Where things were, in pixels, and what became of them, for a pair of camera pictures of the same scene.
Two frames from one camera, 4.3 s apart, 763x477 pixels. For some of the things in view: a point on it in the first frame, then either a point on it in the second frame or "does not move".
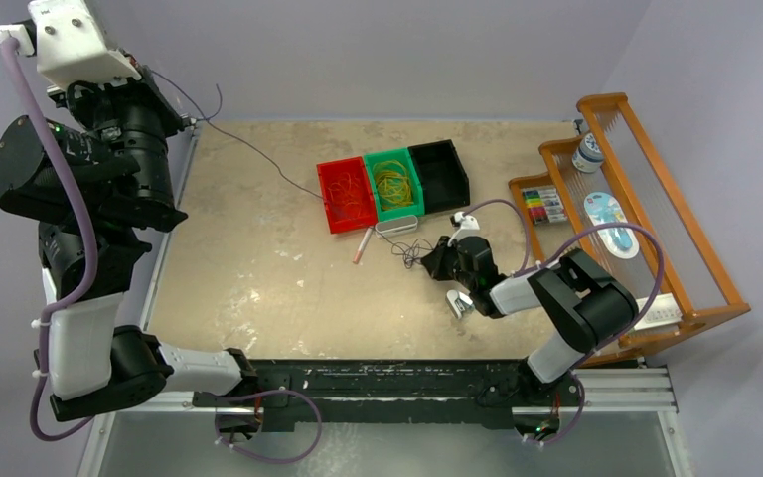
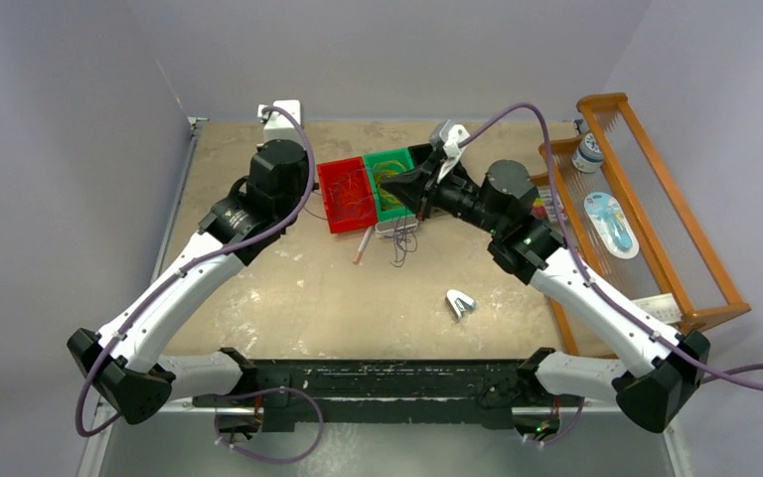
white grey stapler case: [395, 226] does not move
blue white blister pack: [602, 208] does not move
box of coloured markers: [544, 205] does not move
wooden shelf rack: [611, 195] does not move
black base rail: [390, 395] does not move
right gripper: [434, 263] to [411, 187]
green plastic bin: [404, 156] does not move
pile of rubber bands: [207, 119] to [354, 194]
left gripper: [82, 97] to [306, 166]
